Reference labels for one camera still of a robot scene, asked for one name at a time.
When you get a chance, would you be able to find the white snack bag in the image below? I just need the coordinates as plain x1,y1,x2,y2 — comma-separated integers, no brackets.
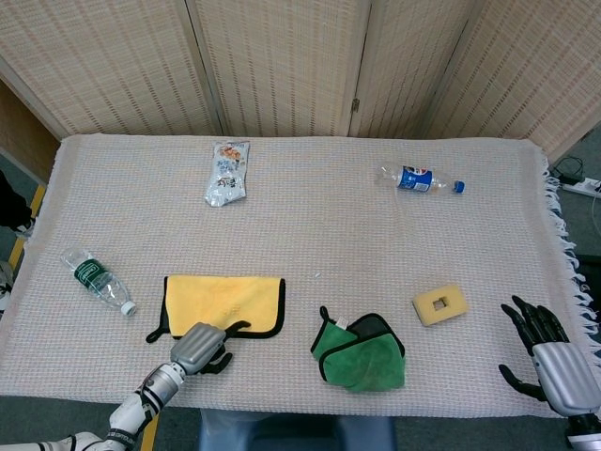
203,139,252,208

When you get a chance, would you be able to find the white power strip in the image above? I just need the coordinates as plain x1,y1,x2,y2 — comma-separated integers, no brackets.
562,178,601,196

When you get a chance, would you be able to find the blue label plastic bottle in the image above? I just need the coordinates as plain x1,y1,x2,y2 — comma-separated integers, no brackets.
376,160,467,195

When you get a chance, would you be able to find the yellow sponge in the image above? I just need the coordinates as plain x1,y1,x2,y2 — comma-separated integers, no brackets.
411,283,470,328

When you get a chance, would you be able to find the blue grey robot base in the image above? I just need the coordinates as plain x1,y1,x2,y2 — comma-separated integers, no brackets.
196,407,398,451

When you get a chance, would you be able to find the dark green yellow-backed cloth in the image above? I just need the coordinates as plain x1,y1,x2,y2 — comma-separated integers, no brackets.
146,274,287,344

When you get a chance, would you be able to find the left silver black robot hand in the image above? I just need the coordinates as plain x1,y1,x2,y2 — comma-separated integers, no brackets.
169,320,253,377

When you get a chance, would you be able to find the beige bamboo folding screen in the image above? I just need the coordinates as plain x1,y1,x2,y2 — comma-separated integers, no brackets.
0,0,601,163

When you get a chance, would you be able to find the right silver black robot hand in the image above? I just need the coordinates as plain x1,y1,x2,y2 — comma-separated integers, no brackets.
497,294,601,418

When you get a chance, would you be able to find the black trouser leg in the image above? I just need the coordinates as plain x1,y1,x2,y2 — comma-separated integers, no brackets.
0,171,33,231

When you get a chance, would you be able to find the brown wooden board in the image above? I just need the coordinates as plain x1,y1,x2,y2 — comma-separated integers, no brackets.
0,79,62,185

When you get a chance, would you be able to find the green label plastic bottle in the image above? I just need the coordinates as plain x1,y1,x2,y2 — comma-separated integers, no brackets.
59,247,138,317

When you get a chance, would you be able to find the white woven tablecloth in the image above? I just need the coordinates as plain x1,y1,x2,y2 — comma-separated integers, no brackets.
0,133,601,419

